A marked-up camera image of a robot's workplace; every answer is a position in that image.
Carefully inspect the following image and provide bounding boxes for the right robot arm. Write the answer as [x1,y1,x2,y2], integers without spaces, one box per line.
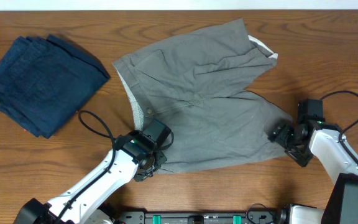
[268,121,358,223]

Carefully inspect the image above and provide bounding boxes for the folded navy blue garment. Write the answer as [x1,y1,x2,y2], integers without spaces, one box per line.
[0,35,110,138]

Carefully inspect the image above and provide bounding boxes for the grey shorts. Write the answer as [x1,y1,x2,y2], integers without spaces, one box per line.
[113,19,291,174]

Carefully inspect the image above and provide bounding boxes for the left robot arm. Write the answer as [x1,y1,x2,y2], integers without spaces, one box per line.
[14,129,173,224]

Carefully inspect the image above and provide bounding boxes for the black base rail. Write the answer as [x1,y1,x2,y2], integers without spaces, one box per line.
[85,202,291,224]

